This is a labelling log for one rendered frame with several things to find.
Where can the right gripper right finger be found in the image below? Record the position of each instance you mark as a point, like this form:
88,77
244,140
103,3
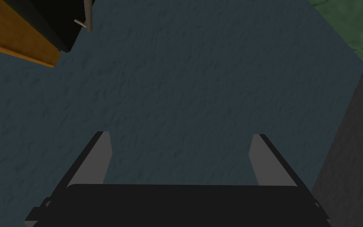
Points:
271,165

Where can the black cupboard door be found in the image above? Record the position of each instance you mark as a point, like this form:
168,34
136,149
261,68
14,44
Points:
54,20

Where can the orange cupboard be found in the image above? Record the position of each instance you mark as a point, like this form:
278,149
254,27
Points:
14,34

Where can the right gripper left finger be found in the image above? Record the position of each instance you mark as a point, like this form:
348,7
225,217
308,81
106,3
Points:
94,164

